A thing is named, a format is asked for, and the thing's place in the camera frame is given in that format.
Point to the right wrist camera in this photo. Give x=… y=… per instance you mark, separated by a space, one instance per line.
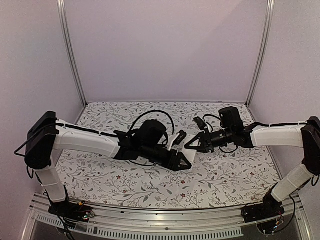
x=202 y=125

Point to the white remote control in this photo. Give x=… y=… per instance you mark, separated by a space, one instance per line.
x=189 y=153

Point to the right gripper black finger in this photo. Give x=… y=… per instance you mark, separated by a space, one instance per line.
x=199 y=149
x=195 y=140

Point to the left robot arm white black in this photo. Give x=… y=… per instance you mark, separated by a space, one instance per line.
x=150 y=141

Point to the left aluminium frame post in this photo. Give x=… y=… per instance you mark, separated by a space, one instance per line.
x=70 y=51

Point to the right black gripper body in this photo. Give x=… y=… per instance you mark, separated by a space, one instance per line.
x=205 y=141

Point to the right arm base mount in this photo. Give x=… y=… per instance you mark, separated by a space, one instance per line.
x=261 y=211

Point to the right aluminium frame post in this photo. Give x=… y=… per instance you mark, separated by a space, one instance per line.
x=270 y=5

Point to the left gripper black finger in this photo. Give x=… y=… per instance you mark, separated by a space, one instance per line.
x=182 y=168
x=183 y=162

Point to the front aluminium rail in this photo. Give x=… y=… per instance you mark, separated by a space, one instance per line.
x=116 y=223

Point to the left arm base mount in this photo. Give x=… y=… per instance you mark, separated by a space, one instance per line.
x=76 y=212

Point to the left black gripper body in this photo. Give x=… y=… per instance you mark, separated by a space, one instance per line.
x=169 y=161

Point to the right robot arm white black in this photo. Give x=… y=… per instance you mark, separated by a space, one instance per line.
x=305 y=135

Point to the floral patterned table mat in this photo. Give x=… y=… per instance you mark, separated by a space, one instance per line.
x=228 y=177

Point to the aluminium frame post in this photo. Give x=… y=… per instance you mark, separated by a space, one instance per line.
x=70 y=51
x=270 y=5

